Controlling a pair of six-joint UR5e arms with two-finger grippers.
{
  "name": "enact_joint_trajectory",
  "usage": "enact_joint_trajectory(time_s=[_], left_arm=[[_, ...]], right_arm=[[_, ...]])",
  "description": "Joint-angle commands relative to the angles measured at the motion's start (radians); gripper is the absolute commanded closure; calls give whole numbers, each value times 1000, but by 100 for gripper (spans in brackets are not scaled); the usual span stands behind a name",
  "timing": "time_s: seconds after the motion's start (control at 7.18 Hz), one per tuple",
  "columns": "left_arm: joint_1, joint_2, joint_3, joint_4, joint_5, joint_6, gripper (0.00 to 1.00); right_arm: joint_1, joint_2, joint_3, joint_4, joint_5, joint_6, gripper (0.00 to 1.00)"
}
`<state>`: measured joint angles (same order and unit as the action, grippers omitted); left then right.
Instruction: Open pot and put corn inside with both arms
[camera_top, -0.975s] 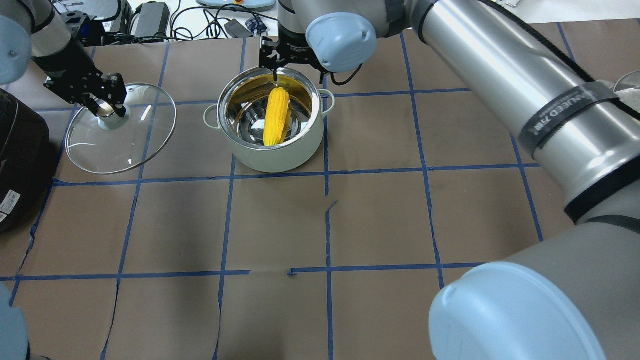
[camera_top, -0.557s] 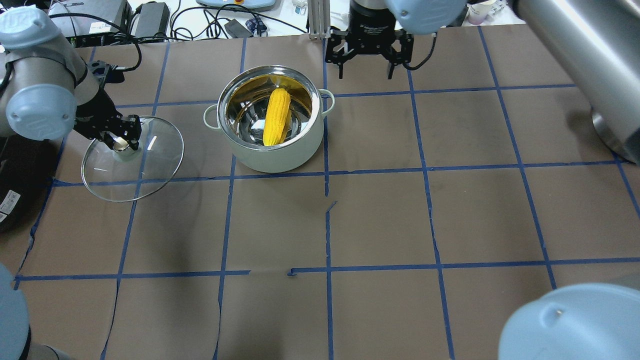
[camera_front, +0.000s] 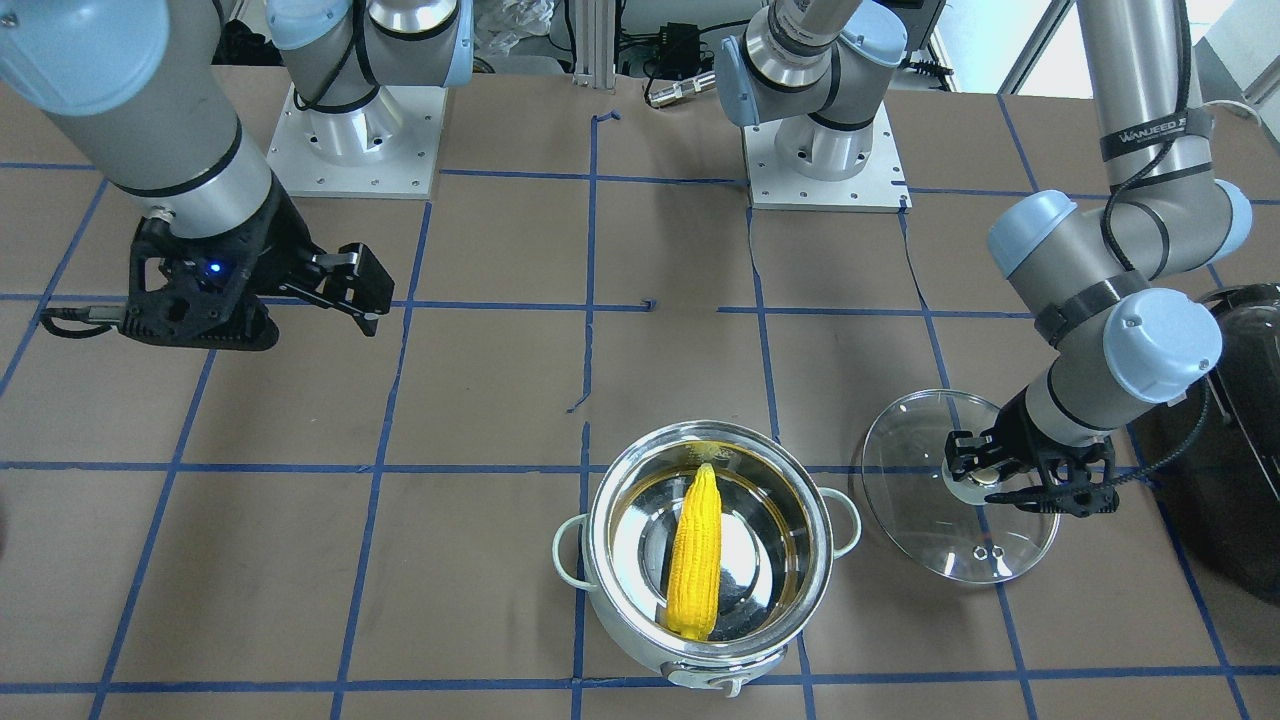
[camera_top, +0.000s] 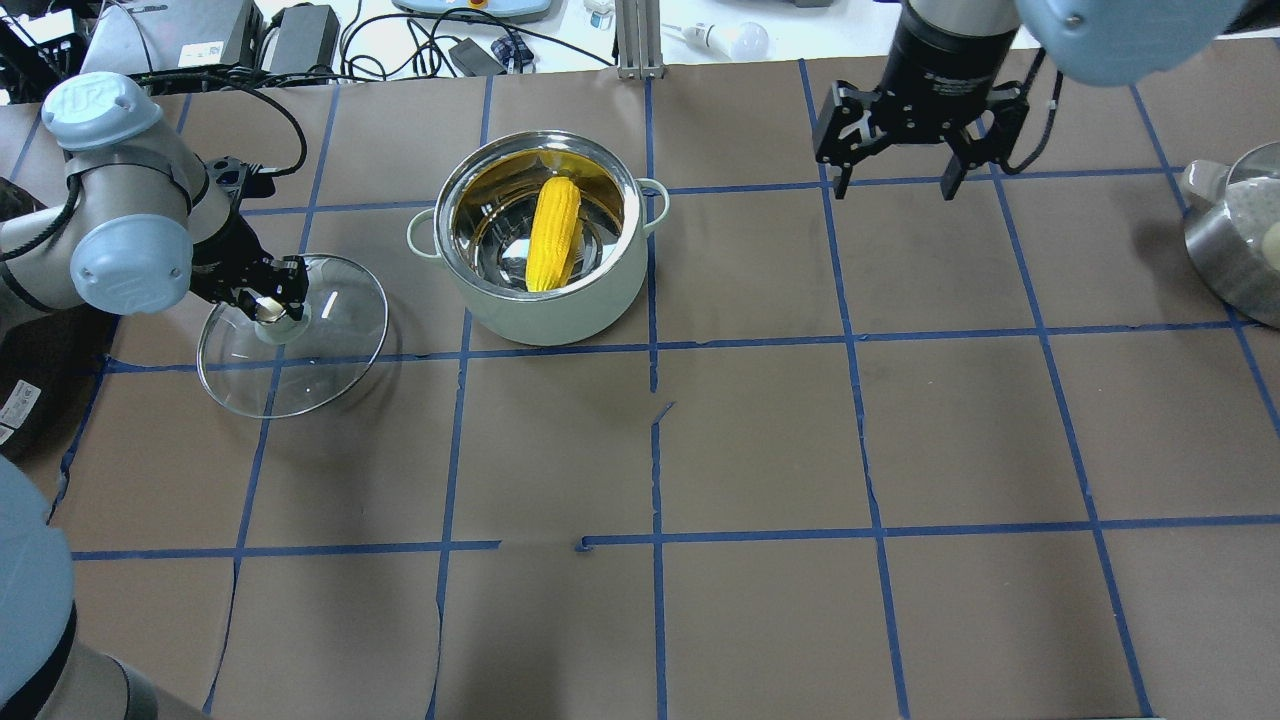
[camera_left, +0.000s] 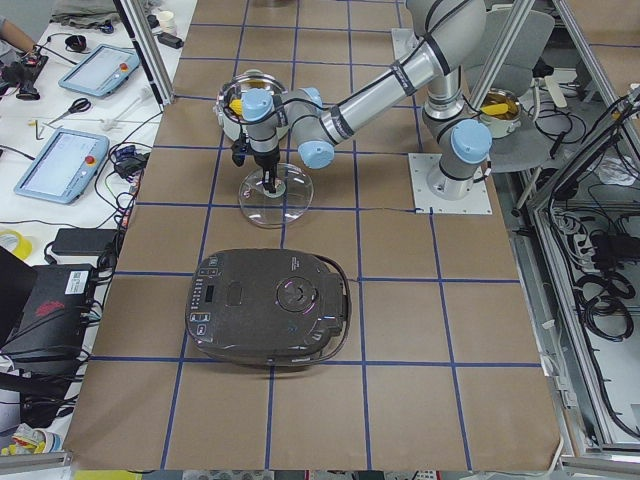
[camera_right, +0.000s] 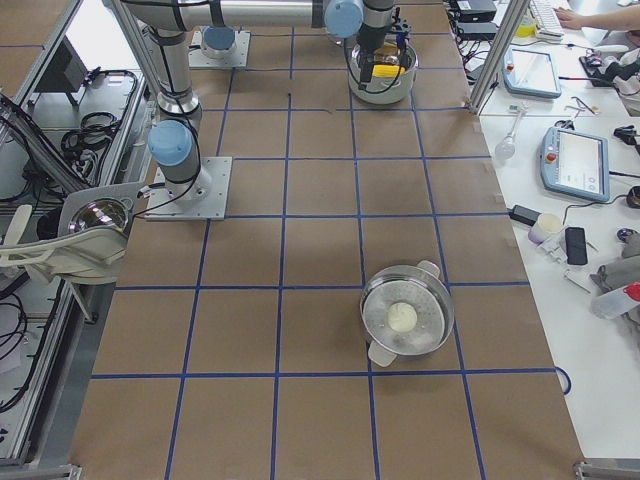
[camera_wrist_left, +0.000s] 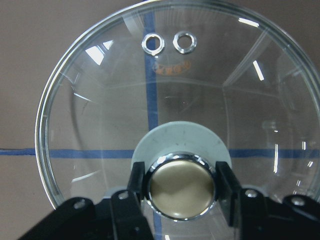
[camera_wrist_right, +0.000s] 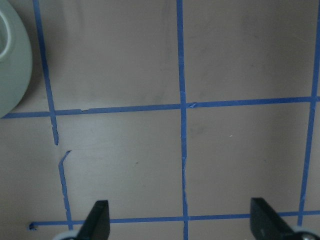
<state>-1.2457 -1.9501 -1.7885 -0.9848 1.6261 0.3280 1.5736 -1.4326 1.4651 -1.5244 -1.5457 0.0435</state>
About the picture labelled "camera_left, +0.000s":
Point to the blue teach pendant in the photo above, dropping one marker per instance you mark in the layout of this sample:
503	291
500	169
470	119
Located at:
102	72
64	167

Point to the black scissors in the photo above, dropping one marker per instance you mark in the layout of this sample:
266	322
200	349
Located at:
79	105

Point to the pale green cooking pot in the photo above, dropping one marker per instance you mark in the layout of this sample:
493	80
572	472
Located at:
234	89

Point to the white paper cup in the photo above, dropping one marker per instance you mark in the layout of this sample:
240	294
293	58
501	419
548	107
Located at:
167	21

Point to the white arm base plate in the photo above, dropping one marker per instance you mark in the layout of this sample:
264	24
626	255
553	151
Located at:
434	193

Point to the blue teach pendant near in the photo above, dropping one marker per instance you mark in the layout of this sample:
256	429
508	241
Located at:
64	167

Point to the aluminium frame post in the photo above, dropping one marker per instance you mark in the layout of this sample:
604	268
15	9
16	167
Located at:
136	25

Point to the blue teach pendant far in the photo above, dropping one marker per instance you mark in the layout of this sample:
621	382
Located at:
102	72

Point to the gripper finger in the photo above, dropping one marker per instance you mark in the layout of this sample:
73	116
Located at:
267	181
274	181

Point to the grey office chair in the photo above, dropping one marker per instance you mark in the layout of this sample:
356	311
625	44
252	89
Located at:
525	147

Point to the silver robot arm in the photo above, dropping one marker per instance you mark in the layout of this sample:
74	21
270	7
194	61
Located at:
446	33

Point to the glass pot lid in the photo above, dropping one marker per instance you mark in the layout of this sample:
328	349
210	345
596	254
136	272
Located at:
292	199

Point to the black laptop computer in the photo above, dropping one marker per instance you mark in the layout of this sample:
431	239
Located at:
42	328

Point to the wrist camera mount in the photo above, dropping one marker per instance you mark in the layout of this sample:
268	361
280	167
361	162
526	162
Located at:
240	149

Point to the steel bowl with food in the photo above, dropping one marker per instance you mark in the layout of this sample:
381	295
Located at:
501	113

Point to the yellow corn cob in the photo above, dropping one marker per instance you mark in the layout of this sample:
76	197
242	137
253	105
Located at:
236	106

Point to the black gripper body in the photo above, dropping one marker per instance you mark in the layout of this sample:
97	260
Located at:
266	163

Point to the yellow tape roll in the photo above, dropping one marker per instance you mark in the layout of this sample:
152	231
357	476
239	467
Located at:
15	243

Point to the black power brick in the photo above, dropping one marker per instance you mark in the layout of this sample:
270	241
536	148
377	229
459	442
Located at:
82	241

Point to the dark brown rice cooker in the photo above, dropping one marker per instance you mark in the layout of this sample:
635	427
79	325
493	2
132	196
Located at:
269	307

